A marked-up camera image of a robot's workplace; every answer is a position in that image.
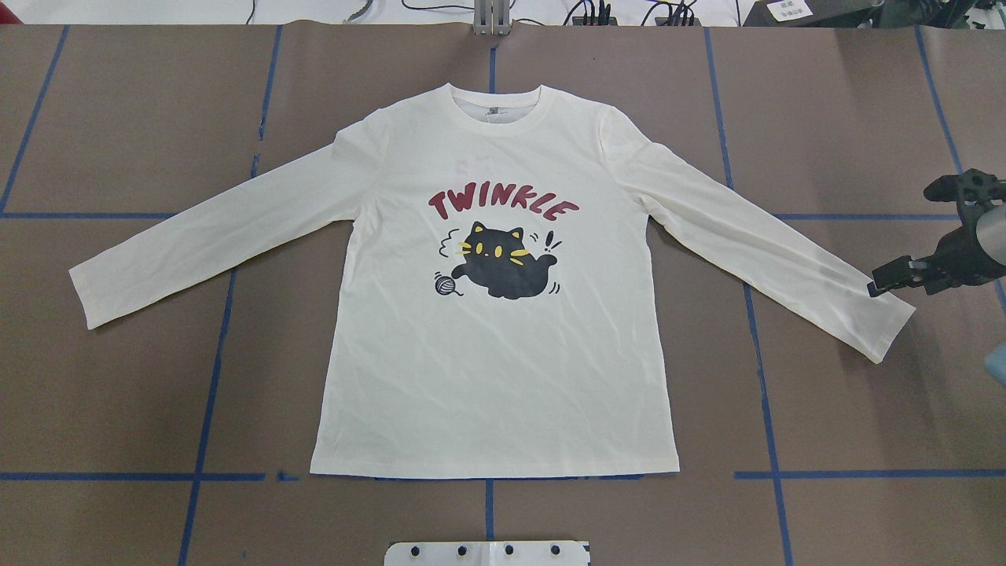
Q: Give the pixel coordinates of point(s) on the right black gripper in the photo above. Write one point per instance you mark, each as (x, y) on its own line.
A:
(960, 257)

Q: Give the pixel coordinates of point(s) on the cream long-sleeve cat shirt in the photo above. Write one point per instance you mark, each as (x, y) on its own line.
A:
(496, 317)

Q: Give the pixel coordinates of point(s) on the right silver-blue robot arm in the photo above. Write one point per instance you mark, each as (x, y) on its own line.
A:
(969, 217)

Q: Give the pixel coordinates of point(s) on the black box with label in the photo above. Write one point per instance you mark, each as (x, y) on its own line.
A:
(811, 14)

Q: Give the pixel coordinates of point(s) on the orange black adapter box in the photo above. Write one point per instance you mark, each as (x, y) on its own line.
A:
(591, 14)

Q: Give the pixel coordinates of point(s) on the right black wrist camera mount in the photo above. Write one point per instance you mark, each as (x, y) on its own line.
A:
(972, 188)

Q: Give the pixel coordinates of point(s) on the aluminium frame post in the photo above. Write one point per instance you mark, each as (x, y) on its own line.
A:
(492, 17)

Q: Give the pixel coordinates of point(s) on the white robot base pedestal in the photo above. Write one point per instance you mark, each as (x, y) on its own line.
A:
(529, 552)

